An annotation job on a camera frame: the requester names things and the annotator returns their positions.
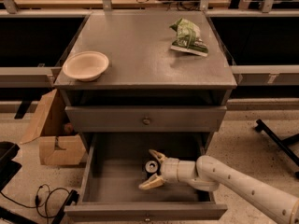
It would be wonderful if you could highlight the brown cardboard box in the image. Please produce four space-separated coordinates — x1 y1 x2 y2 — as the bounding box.
21 90 85 165

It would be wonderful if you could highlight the black bin at left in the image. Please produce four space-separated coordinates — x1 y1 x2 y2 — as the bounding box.
0 141 21 191

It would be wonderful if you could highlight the open grey middle drawer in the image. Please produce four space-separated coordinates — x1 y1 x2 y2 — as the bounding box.
65 133 227 222

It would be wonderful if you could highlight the white paper bowl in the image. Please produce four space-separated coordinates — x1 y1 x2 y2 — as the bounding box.
63 51 109 81

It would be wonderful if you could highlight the green chip bag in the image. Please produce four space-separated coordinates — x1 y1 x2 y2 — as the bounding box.
170 18 208 57

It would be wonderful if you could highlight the black cable on floor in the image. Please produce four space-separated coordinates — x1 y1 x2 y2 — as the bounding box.
0 184 74 219

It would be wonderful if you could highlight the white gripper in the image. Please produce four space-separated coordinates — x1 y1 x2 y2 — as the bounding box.
138 149 197 190

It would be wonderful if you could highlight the black chair base leg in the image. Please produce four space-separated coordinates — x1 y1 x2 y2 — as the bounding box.
255 119 299 166

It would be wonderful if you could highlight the closed grey top drawer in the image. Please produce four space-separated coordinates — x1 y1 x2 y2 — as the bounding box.
65 106 226 133

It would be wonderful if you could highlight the blue pepsi can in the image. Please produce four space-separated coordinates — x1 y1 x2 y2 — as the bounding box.
145 161 160 179

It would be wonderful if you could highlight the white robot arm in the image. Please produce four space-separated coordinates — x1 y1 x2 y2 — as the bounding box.
139 149 299 224

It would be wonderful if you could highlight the grey drawer cabinet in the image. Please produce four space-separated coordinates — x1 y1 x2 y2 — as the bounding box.
55 10 236 144

